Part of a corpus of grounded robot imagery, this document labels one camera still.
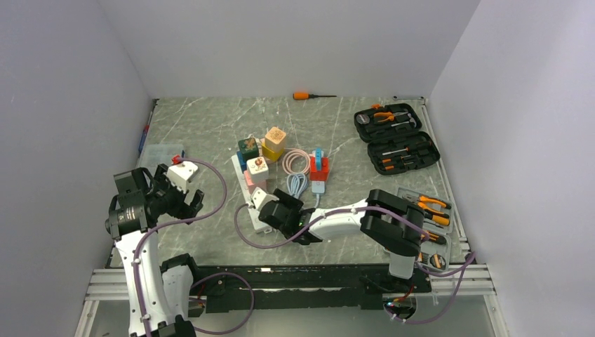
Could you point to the white cube plug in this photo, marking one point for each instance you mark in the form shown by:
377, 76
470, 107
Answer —
257, 169

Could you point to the blue power strip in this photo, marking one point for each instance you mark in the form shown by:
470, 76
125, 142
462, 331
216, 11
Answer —
318, 187

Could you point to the white power strip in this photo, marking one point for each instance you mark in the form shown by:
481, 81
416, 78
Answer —
258, 226

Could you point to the clear plastic screw box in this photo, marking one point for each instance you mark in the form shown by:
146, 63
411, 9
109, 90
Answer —
154, 154

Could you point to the green cube plug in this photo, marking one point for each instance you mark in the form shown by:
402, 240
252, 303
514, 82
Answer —
248, 149

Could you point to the blue red pen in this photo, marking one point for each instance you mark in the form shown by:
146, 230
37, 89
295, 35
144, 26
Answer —
144, 134

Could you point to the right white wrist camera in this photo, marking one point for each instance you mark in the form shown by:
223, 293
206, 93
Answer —
259, 198

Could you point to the pink plug adapter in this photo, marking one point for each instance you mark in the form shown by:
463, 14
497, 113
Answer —
251, 186

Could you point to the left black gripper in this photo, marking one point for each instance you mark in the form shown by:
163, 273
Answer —
182, 210

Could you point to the orange tape measure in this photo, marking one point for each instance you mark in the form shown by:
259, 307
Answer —
437, 261

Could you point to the yellow plug adapter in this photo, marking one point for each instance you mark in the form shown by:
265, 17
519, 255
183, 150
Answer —
270, 155

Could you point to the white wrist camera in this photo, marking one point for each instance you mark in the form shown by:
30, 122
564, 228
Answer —
259, 198
181, 173

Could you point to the orange handled screwdriver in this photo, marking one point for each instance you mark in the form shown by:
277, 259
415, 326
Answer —
308, 96

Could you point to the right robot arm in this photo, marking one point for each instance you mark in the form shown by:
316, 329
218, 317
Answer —
392, 222

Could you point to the wooden cube plug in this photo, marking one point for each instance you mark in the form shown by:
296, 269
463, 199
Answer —
275, 139

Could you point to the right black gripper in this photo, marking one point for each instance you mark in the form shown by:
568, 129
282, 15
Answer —
288, 200

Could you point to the grey tool tray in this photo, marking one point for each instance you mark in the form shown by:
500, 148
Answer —
437, 222

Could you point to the red cube adapter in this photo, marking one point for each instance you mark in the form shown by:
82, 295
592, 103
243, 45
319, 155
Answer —
322, 174

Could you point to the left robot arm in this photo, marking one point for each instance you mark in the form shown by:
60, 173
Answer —
158, 294

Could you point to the black tool case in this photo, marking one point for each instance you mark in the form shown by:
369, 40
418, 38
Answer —
395, 141

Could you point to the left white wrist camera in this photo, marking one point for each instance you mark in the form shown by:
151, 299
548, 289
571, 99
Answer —
181, 173

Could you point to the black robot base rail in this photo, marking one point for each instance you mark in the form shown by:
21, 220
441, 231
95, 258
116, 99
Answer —
271, 287

